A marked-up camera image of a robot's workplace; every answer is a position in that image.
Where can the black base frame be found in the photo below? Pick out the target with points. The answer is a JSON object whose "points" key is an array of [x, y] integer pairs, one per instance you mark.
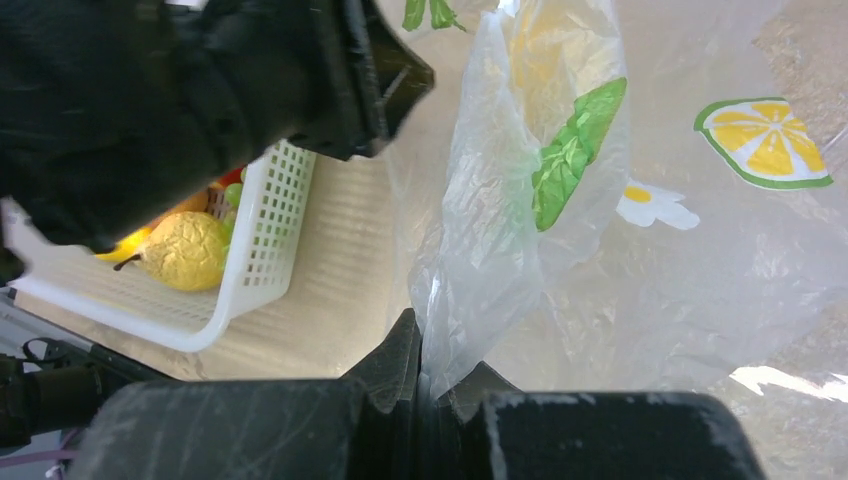
{"points": [[53, 379]]}

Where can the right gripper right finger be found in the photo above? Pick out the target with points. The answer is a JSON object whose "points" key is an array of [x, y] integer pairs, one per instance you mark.
{"points": [[485, 428]]}

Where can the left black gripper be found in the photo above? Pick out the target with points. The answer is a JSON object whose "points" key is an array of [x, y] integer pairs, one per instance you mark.
{"points": [[112, 112]]}

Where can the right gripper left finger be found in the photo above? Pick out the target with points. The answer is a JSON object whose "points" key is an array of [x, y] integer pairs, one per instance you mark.
{"points": [[358, 426]]}

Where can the yellow pear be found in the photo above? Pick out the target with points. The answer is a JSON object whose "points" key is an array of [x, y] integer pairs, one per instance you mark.
{"points": [[184, 252]]}

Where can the green grapes bunch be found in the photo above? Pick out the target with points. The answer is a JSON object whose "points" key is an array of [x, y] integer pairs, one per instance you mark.
{"points": [[232, 194]]}

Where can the white plastic basket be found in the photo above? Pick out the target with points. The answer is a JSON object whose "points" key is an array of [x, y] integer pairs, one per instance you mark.
{"points": [[258, 268]]}

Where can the clear printed plastic bag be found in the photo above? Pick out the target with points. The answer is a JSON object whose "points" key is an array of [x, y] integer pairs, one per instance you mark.
{"points": [[626, 195]]}

